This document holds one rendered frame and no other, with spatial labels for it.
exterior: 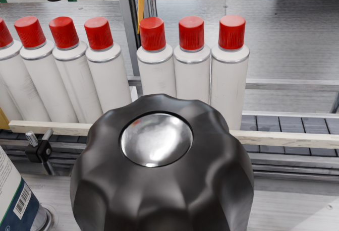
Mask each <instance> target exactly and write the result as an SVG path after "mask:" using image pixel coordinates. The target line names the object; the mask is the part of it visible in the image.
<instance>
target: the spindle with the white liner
mask: <svg viewBox="0 0 339 231"><path fill-rule="evenodd" d="M253 198H254V174H253V168H252V163H251V160H250V157H249V155H248V153H247V151H246V150H245V148H244V146H243V145H242V144H241V142H240V141H239V140H238V139H237V138H235V137H234V136H233V135H232V134H230V131H229V127H228V124H227V122H226V120H225V119H224V117H223V116H222V114H221V113H220V112H219V111H218V110H216V109H215V108H213V107H212V106H210V105H209V104H207V103H205V102H203V101H201V100H198V99H193V100H186V99H178V98H175V97H172V96H169V95H167V94H165V93H158V94H149V95H143V96H141V97H139V98H138V99H137V100H135V101H134V102H132V103H130V104H128V105H126V106H123V107H120V108H115V109H111V110H108V111H107V112H106V113H104V114H103V115H102V116H101V117H100V118H99V119H98V120H97V121H96V122H95V123H94V124H93V125H92V126H91V127H90V129H89V131H88V135H87V141H86V148H85V149H84V150H83V152H82V153H81V154H80V155H79V156H78V158H77V159H76V161H75V163H74V166H73V169H72V174H71V181H70V199H71V207H72V212H73V215H74V218H75V221H76V223H77V224H78V226H79V228H80V229H81V231H247V227H248V222H249V217H250V213H251V208H252V203H253Z"/></svg>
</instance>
